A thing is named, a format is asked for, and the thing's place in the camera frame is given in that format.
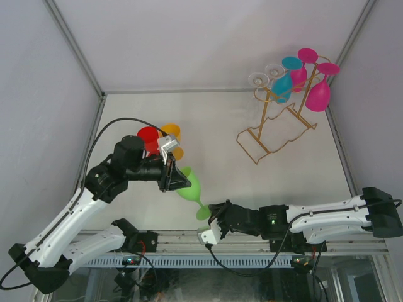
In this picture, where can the gold wire glass rack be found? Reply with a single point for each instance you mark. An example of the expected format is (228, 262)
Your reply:
(281, 124)

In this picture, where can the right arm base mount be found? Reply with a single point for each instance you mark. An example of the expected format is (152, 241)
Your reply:
(294, 243)

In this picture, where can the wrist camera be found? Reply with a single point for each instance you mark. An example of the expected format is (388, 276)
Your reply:
(166, 145)
(210, 234)

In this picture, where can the aluminium frame rail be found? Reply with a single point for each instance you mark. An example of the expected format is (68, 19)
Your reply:
(187, 243)

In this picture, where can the red wine glass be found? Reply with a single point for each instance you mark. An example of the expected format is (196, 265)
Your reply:
(150, 136)

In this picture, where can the clear wine glass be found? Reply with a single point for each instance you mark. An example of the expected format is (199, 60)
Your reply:
(275, 71)
(259, 82)

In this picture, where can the magenta wine glass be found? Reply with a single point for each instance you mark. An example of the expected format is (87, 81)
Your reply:
(319, 96)
(299, 76)

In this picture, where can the clear wine glass front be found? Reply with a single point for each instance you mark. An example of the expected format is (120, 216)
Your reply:
(259, 82)

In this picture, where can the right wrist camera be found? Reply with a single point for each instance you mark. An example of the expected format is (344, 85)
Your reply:
(210, 234)

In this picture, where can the yellow wine glass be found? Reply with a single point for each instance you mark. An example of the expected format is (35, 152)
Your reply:
(174, 129)

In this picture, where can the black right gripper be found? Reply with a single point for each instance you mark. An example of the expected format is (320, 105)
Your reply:
(218, 211)

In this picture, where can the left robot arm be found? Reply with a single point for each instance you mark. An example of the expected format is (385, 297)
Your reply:
(51, 257)

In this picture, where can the blue wine glass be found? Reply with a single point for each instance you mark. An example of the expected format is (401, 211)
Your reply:
(282, 88)

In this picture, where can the green wine glass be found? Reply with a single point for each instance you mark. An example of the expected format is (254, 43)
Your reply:
(193, 193)

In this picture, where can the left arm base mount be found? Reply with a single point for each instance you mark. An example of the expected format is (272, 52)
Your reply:
(141, 242)

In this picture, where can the slotted grey cable duct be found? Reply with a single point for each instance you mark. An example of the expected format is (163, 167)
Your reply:
(180, 261)

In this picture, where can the magenta wine glass rear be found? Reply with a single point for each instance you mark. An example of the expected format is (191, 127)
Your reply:
(299, 76)

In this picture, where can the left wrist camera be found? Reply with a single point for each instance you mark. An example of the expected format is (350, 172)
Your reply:
(166, 145)

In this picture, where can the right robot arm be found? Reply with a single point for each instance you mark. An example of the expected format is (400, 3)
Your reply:
(374, 211)

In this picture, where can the magenta wine glass front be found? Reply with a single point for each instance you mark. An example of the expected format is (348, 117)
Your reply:
(319, 96)

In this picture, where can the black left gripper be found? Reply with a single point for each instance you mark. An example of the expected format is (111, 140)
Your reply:
(177, 180)

